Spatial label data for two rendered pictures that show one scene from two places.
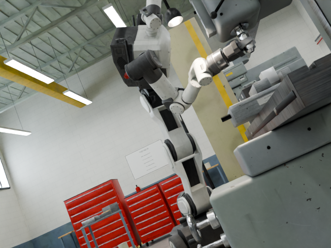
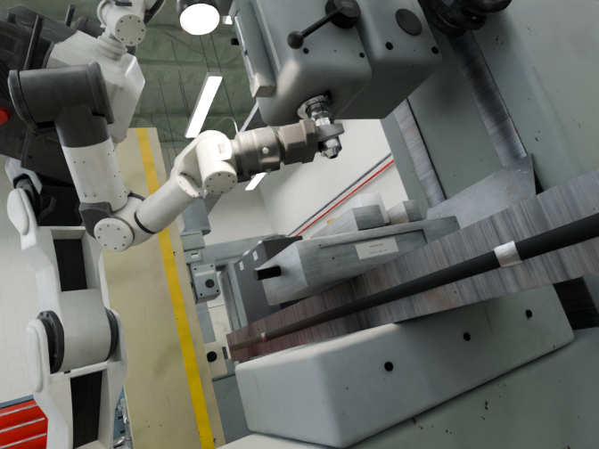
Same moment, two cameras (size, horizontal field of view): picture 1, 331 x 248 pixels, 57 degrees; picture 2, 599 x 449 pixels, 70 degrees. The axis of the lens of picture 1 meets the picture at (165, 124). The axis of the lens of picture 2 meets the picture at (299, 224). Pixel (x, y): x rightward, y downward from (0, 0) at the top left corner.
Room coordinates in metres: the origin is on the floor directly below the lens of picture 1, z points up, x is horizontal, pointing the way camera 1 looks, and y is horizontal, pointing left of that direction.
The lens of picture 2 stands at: (0.65, 0.10, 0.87)
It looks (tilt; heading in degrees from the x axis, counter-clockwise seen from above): 14 degrees up; 324
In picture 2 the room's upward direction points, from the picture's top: 16 degrees counter-clockwise
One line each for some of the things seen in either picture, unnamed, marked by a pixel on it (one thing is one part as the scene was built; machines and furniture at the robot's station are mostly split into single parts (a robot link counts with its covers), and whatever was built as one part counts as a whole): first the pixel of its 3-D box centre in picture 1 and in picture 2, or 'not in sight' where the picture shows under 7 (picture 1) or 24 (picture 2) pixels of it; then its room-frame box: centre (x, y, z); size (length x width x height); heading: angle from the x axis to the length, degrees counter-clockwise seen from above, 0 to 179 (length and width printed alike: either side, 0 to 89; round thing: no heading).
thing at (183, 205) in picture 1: (196, 201); not in sight; (1.97, 0.02, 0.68); 0.21 x 0.20 x 0.13; 17
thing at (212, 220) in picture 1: (202, 224); not in sight; (1.31, 0.04, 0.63); 0.16 x 0.12 x 0.12; 84
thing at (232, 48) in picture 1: (228, 55); (283, 147); (1.29, -0.38, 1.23); 0.13 x 0.12 x 0.10; 153
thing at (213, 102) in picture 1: (225, 124); (156, 321); (3.01, -0.53, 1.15); 0.52 x 0.40 x 2.30; 84
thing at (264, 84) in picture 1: (259, 89); (345, 231); (1.22, -0.40, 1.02); 0.15 x 0.06 x 0.04; 175
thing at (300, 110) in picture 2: (239, 28); (316, 106); (1.25, -0.46, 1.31); 0.09 x 0.09 x 0.01
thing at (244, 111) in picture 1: (269, 94); (362, 248); (1.22, -0.43, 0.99); 0.35 x 0.15 x 0.11; 85
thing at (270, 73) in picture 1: (269, 77); (365, 214); (1.21, -0.46, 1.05); 0.06 x 0.05 x 0.06; 175
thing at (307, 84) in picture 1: (285, 113); (381, 299); (1.25, -0.46, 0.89); 1.24 x 0.23 x 0.08; 174
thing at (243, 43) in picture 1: (245, 41); (328, 130); (1.22, -0.45, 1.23); 0.06 x 0.02 x 0.03; 63
